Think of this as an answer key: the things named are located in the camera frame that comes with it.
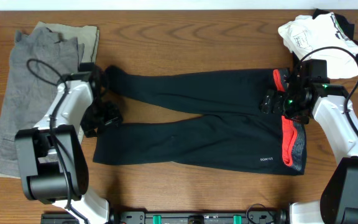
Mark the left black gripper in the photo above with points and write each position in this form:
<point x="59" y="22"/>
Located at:
<point x="115" y="116"/>

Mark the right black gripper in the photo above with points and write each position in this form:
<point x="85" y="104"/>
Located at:
<point x="276" y="107"/>

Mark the black leggings with red waistband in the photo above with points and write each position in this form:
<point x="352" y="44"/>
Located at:
<point x="229" y="131"/>

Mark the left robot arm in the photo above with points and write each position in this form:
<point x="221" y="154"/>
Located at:
<point x="52" y="166"/>

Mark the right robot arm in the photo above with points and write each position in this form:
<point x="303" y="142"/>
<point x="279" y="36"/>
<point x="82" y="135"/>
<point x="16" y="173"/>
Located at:
<point x="332" y="109"/>

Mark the white printed t-shirt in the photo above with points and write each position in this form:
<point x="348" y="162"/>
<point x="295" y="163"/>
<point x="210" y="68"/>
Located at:
<point x="325" y="46"/>

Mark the beige shorts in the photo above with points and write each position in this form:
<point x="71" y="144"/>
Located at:
<point x="86" y="35"/>

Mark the grey cargo shorts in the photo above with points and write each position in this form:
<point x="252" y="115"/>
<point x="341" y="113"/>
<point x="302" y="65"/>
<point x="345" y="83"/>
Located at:
<point x="30" y="86"/>

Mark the black garment under white shirt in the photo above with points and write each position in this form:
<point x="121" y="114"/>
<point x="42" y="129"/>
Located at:
<point x="348" y="29"/>

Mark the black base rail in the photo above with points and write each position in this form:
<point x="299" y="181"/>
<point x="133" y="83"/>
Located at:
<point x="252" y="216"/>

